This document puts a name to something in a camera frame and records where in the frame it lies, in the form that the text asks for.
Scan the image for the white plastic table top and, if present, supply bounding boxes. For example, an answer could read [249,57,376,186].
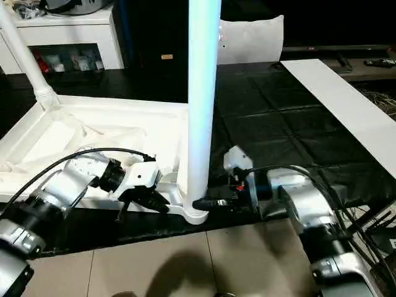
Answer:
[0,94,210,226]

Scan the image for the white plastic table leg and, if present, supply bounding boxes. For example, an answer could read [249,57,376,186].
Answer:
[182,0,223,214]
[0,2,61,111]

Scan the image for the black mat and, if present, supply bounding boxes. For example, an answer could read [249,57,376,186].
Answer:
[0,60,396,257]

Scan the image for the white flat panel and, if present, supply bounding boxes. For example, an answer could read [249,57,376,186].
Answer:
[280,59,396,180]

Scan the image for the grey cushion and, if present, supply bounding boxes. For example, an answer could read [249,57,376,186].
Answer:
[218,14,285,65]

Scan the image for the black object with white label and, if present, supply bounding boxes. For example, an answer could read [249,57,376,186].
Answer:
[369,230,396,257]

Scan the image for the white cabinet with glass doors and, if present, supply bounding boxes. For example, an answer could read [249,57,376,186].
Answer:
[0,6,124,75]

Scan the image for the black bar with red light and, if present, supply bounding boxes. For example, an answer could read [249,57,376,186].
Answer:
[283,45,396,53]

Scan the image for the grey low tv bench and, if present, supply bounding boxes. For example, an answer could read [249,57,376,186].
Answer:
[327,51,396,82]

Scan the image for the black remote control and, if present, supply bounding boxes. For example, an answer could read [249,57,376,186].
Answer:
[364,58,396,66]

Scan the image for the grey bag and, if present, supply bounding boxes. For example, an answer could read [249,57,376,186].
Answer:
[46,0,115,15]

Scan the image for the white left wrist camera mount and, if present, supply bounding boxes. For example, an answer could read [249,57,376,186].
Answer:
[111,162,161,202]

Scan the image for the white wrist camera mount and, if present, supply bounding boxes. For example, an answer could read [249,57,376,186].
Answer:
[223,145,257,214]
[111,162,161,202]

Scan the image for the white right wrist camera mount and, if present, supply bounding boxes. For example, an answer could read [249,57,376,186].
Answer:
[223,145,257,214]

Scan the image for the black metal frame bar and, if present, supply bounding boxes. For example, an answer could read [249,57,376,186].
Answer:
[361,204,396,230]

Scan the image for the tangled grey cables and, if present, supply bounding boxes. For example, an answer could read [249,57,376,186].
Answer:
[360,88,396,121]

